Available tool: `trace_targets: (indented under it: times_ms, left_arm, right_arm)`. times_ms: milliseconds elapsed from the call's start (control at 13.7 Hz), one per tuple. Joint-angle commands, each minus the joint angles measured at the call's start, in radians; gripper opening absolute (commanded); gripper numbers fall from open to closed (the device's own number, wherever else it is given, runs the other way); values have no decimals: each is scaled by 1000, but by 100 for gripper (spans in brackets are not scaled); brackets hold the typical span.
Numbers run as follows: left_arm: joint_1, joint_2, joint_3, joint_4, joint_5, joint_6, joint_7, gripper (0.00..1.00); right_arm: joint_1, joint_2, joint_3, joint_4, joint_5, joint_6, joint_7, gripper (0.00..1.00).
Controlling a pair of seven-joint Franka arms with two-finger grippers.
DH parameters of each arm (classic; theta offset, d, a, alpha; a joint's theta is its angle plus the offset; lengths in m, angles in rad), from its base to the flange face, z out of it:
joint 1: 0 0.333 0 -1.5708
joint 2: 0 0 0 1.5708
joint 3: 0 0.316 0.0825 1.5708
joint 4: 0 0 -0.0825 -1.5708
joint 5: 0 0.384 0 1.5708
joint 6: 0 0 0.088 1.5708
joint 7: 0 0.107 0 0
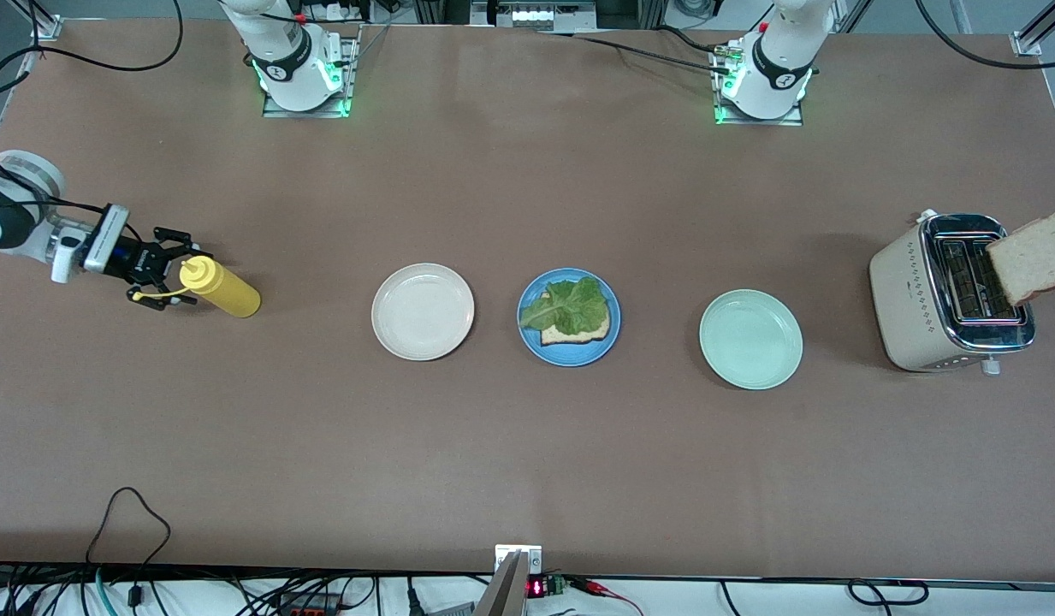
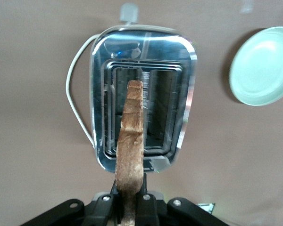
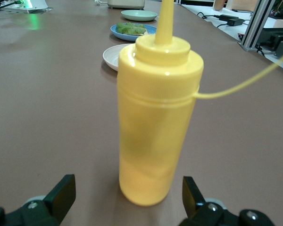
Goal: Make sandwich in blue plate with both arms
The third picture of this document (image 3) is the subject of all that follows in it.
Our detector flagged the pale green plate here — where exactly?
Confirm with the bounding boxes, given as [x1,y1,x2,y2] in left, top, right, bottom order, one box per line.
[121,9,158,23]

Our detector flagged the blue plate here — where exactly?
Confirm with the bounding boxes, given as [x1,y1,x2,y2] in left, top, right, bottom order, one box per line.
[110,23,158,43]

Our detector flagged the white plate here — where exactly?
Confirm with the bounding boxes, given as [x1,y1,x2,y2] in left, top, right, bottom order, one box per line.
[102,43,133,72]

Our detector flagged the beige chrome toaster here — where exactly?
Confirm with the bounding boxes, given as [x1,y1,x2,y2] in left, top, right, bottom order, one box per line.
[107,0,146,10]

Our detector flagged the black power adapter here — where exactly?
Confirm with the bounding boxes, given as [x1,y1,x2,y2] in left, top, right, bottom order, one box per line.
[219,14,245,27]

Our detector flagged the aluminium camera mount post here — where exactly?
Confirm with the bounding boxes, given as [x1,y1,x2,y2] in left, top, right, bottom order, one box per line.
[237,0,275,52]

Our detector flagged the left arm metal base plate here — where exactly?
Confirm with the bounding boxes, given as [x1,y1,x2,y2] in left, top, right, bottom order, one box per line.
[3,4,54,15]

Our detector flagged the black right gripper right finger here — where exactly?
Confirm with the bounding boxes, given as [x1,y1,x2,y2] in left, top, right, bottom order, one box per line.
[180,176,275,226]

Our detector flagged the black equipment box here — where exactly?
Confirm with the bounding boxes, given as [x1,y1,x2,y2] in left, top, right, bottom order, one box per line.
[261,30,283,60]

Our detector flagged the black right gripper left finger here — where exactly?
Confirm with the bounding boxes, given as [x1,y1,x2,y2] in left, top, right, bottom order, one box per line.
[0,174,76,226]

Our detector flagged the green lettuce leaf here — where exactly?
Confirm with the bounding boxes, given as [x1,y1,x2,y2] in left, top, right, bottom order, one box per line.
[116,22,147,36]

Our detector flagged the yellow squeeze bottle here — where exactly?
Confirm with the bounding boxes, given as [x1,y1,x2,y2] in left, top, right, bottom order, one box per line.
[117,0,283,206]

